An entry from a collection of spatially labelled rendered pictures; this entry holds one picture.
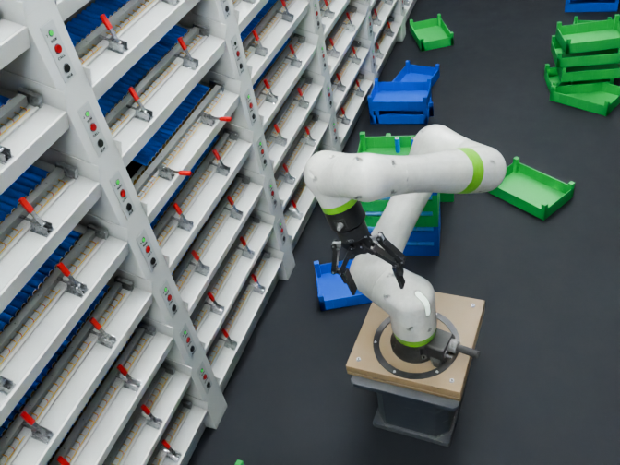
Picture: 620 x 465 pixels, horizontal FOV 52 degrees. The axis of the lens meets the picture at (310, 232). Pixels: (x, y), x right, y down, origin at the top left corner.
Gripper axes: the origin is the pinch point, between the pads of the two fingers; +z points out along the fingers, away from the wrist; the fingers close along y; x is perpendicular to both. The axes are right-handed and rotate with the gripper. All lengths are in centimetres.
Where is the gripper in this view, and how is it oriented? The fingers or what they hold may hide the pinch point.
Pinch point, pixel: (376, 285)
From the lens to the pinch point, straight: 168.5
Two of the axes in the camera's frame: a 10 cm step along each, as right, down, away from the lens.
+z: 3.9, 8.0, 4.6
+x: 2.9, -5.8, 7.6
